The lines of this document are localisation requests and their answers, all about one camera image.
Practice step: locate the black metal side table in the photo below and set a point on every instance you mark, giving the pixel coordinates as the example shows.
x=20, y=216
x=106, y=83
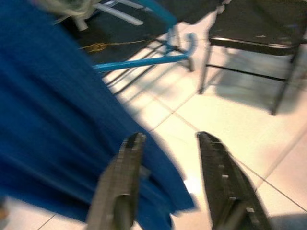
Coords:
x=251, y=19

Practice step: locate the blue mesh garment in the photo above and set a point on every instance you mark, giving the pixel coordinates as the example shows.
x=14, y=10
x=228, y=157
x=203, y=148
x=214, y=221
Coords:
x=48, y=107

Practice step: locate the white metal frame stand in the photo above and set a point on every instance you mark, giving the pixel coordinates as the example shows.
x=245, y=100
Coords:
x=122, y=15

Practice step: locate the dark speckled floor mat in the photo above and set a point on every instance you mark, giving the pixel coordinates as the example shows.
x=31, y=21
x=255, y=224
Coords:
x=134, y=31

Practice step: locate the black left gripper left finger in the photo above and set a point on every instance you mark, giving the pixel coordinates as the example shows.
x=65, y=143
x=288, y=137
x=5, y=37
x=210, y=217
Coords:
x=120, y=182

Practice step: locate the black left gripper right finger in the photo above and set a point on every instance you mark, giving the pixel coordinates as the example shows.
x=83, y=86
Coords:
x=223, y=182

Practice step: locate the black clothes rack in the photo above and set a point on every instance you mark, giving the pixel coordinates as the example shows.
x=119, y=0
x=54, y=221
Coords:
x=190, y=65

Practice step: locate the grey green garment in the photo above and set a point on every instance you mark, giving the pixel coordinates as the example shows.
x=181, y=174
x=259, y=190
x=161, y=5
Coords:
x=69, y=9

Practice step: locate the blue plastic hanger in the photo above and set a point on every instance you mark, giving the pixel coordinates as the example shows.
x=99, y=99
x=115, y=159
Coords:
x=144, y=62

